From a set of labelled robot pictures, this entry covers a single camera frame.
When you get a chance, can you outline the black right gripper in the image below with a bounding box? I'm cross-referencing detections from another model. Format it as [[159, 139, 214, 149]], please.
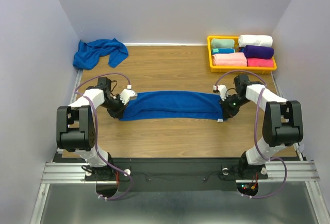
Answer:
[[218, 93, 250, 119]]

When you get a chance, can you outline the blue microfibre towel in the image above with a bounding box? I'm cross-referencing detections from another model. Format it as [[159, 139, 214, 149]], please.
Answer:
[[120, 91, 224, 122]]

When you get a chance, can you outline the crumpled blue towel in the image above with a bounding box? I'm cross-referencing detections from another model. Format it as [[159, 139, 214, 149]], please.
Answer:
[[73, 38, 129, 70]]

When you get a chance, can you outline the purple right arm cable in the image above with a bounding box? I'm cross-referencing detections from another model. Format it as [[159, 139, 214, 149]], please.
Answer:
[[215, 69, 288, 199]]

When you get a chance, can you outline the yellow plastic tray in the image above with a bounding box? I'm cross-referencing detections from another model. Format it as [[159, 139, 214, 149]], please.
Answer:
[[207, 35, 277, 74]]

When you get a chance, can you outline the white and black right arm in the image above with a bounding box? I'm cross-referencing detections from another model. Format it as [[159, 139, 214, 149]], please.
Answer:
[[213, 71, 303, 178]]

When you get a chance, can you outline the rolled mint green towel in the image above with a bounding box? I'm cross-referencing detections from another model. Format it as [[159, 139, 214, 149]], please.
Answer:
[[210, 38, 235, 48]]

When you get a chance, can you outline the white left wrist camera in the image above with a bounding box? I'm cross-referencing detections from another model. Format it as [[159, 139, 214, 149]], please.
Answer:
[[120, 89, 138, 105]]

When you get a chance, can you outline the rolled teal towel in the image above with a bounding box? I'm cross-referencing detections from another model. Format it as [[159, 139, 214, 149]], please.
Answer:
[[211, 48, 235, 55]]

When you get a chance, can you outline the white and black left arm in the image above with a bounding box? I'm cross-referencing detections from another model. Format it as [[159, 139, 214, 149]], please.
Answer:
[[56, 77, 129, 181]]

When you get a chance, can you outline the rolled white towel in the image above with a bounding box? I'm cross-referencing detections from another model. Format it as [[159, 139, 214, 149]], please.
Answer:
[[238, 35, 273, 47]]

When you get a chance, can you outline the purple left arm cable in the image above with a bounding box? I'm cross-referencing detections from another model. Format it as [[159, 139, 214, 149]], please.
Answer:
[[74, 72, 135, 201]]

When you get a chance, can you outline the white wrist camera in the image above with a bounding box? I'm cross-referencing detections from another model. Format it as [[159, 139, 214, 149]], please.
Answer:
[[120, 89, 138, 105], [212, 84, 227, 100]]

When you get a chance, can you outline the rolled purple towel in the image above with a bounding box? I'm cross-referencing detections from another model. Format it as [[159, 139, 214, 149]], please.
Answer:
[[243, 45, 274, 59]]

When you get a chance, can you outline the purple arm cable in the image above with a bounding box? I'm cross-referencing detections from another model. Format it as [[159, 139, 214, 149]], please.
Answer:
[[74, 72, 135, 201], [215, 69, 288, 199]]

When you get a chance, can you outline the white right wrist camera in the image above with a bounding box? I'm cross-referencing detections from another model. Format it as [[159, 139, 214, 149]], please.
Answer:
[[212, 84, 227, 100]]

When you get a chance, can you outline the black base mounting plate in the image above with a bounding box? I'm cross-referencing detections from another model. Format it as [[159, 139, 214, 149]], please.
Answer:
[[82, 158, 268, 195]]

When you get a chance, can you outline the rolled light pink towel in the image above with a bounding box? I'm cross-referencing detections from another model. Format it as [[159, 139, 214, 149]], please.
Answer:
[[211, 53, 247, 67]]

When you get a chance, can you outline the aluminium table frame rail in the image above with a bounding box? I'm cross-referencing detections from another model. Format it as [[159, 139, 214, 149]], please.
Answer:
[[29, 69, 330, 224]]

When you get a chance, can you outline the rolled hot pink towel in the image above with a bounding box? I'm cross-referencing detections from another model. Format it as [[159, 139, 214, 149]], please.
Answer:
[[247, 58, 274, 68]]

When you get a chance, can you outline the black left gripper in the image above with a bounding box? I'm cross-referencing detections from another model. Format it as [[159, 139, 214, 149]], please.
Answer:
[[101, 94, 129, 119]]

